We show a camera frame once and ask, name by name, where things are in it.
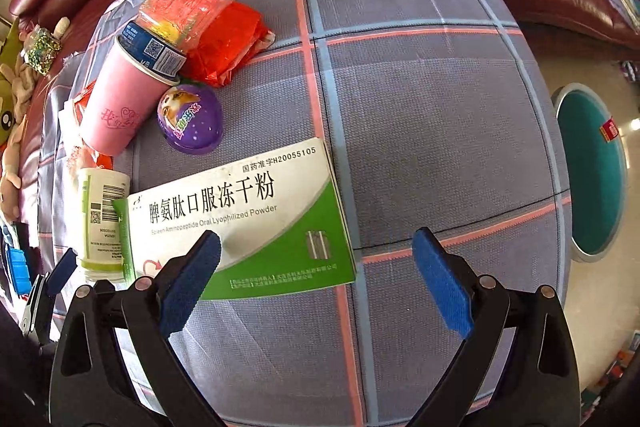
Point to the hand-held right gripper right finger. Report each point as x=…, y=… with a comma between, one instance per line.
x=445, y=287

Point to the pink paper cup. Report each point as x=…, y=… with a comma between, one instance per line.
x=120, y=102

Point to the green plush toy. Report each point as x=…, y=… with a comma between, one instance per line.
x=7, y=117

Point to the white bottle green label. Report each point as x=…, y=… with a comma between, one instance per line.
x=100, y=227

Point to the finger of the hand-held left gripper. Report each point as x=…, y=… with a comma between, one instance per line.
x=62, y=269

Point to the green white medicine box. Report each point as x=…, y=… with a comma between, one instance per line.
x=240, y=207

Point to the purple egg-shaped toy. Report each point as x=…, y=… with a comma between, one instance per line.
x=192, y=117

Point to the blue plastic basket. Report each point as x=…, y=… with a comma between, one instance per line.
x=17, y=269

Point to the bag of colourful candies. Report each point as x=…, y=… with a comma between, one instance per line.
x=40, y=49

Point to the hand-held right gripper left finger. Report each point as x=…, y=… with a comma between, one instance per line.
x=192, y=277

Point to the orange snack packet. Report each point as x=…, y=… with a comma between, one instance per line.
x=82, y=99

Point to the beige rabbit plush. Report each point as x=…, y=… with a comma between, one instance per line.
x=10, y=177
x=25, y=87

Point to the plaid grey tablecloth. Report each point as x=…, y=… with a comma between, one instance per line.
x=425, y=117

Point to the teal trash bin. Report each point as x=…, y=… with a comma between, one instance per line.
x=590, y=187

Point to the red plastic packet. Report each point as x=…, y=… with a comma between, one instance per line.
x=230, y=42

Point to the white plastic wrapper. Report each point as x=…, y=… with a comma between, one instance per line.
x=70, y=127

